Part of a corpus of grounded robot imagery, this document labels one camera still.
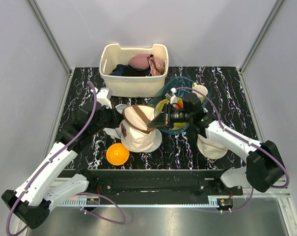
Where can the yellow-green mug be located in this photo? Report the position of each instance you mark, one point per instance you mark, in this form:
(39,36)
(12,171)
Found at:
(200,91)

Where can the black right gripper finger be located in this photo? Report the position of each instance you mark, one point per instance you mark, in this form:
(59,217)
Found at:
(162,109)
(157,122)

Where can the orange plastic bowl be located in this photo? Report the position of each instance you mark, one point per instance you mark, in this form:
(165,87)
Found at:
(117,154)

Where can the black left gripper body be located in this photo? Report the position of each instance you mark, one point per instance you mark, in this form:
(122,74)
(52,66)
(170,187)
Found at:
(96,127)

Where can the white mesh laundry bag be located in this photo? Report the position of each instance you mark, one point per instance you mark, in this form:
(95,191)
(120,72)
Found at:
(123,106)

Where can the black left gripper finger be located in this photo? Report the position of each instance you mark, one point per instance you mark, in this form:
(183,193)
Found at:
(116,130)
(117,116)

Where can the beige brown-trimmed laundry bag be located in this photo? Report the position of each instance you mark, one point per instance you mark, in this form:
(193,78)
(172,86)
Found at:
(136,136)

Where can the orange translucent cup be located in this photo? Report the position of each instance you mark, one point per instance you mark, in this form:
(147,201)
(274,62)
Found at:
(178,105)

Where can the yellow-green plate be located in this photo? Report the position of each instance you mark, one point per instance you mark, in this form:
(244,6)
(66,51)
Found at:
(177,126)

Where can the dark navy clothes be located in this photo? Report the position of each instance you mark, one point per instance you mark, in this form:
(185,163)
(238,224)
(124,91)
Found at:
(128,71)

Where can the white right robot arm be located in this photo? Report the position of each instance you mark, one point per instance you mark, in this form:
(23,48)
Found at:
(264,166)

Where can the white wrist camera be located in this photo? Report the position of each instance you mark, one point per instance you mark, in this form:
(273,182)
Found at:
(104,96)
(171,96)

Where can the clear blue plastic tray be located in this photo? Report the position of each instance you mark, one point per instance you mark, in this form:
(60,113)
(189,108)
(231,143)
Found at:
(179,81)

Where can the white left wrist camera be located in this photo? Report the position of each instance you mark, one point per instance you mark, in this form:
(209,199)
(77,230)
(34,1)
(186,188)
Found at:
(104,96)

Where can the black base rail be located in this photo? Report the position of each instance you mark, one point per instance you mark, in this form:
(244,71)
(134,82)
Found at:
(157,187)

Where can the beige bra-print laundry bag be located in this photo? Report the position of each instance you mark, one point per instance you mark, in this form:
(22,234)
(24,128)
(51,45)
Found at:
(210,149)

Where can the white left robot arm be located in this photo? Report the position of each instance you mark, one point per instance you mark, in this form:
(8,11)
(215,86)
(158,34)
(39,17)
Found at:
(34,200)

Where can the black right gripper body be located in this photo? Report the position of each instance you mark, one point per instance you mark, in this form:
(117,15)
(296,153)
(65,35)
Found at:
(176,116)

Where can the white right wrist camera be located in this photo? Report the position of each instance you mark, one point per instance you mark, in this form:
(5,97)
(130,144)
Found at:
(171,96)

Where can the pink bra in basket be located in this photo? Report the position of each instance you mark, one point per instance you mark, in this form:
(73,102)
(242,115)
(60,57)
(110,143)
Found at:
(148,62)

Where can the cream plastic laundry basket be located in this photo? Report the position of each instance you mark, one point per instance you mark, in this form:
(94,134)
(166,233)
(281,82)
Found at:
(114,54)

